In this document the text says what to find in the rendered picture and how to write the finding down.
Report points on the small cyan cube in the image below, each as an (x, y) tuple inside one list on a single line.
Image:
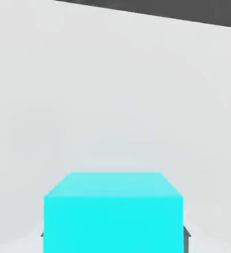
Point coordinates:
[(113, 217)]

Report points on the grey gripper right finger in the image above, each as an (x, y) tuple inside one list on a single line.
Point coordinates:
[(186, 241)]

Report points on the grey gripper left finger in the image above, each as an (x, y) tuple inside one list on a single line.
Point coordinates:
[(42, 234)]

